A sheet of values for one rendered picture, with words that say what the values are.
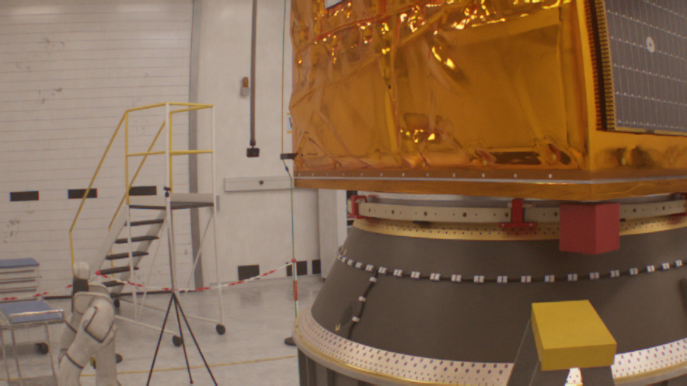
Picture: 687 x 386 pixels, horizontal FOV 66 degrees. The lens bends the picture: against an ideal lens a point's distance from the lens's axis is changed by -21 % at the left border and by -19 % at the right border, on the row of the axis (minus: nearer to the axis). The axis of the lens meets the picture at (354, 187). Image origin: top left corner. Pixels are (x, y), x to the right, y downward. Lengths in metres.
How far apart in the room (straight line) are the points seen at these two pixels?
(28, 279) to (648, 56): 5.77
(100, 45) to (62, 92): 0.93
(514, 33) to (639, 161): 0.55
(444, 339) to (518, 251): 0.37
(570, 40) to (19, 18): 8.72
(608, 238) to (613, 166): 0.21
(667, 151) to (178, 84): 8.44
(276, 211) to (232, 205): 0.75
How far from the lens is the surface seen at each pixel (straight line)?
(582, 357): 1.18
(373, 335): 2.24
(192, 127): 9.73
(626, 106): 1.80
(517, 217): 2.06
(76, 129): 9.42
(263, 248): 10.25
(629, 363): 2.05
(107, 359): 2.19
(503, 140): 1.90
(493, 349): 2.02
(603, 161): 1.76
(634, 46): 1.89
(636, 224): 2.24
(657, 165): 2.02
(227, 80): 10.08
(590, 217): 1.76
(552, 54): 1.76
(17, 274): 6.38
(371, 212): 2.44
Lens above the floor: 1.86
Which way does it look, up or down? 2 degrees down
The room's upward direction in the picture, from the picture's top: 1 degrees counter-clockwise
